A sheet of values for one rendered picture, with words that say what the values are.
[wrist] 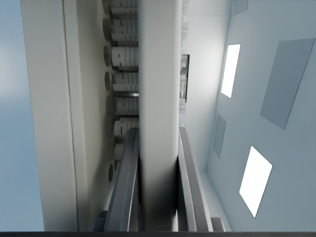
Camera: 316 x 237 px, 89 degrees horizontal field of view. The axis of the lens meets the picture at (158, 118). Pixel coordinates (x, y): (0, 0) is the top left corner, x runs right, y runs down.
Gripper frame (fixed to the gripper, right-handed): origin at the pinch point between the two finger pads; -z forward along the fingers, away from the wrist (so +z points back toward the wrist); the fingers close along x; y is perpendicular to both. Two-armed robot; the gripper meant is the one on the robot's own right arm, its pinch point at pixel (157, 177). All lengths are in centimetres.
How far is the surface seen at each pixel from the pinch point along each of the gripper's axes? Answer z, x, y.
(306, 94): -164, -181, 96
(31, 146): -86, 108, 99
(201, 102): -391, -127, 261
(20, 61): -121, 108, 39
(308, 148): -120, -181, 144
